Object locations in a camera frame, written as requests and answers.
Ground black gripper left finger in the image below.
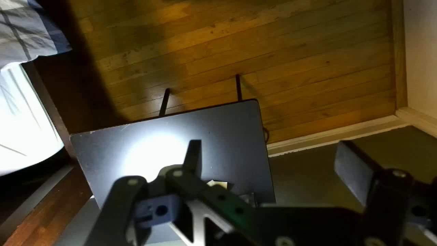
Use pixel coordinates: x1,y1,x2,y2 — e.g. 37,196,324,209
85,138,276,246

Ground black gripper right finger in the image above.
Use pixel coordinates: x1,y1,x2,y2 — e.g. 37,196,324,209
334,140,437,246

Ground white baseboard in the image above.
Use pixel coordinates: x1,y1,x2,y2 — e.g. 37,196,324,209
266,105,437,159

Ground black side table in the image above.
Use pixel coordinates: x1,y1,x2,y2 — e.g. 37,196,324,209
70,74,278,209

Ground plaid and white bedding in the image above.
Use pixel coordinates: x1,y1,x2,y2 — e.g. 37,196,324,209
0,63,66,176

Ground brown wooden headboard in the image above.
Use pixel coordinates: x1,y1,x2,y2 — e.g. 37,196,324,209
21,59,77,161

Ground plaid bed blanket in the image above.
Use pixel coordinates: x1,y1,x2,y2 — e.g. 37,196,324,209
0,0,73,70

